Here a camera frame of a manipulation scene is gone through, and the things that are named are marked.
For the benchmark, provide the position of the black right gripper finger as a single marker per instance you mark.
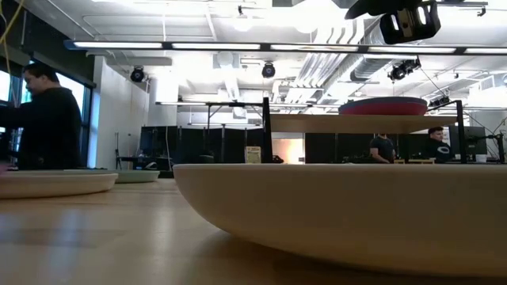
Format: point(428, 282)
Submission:
point(380, 8)

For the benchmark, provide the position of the pink plate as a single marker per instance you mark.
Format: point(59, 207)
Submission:
point(382, 109)

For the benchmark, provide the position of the cream plate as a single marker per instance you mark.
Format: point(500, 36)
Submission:
point(336, 210)
point(51, 184)

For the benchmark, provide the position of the green plate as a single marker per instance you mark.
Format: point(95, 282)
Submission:
point(136, 176)

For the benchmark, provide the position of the wooden shelf with black legs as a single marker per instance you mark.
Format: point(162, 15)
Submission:
point(356, 123)

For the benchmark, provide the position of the black ceiling spotlight cluster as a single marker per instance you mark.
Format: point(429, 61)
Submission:
point(404, 69)

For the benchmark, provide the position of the small black ceiling lights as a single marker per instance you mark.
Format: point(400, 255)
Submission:
point(439, 101)

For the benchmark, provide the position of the black computer monitor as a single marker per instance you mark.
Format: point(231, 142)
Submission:
point(473, 140)

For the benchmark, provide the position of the person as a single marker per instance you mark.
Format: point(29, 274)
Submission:
point(382, 148)
point(51, 126)
point(437, 148)

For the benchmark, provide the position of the wooden bench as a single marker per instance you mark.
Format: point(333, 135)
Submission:
point(416, 161)

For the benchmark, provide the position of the yellow sign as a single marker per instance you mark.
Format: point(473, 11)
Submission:
point(252, 155)

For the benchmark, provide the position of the black room partition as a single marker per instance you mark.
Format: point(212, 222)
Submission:
point(190, 144)

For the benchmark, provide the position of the long ceiling light bar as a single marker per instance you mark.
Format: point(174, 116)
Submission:
point(119, 44)

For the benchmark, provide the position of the black tripod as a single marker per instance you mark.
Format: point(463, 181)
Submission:
point(118, 152)

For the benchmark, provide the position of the ribbed silver air duct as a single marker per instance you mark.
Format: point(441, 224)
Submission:
point(368, 68)

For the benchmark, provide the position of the black metal frame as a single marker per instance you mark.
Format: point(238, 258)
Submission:
point(222, 104)

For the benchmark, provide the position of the large window black frame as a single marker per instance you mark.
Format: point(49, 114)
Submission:
point(85, 118)

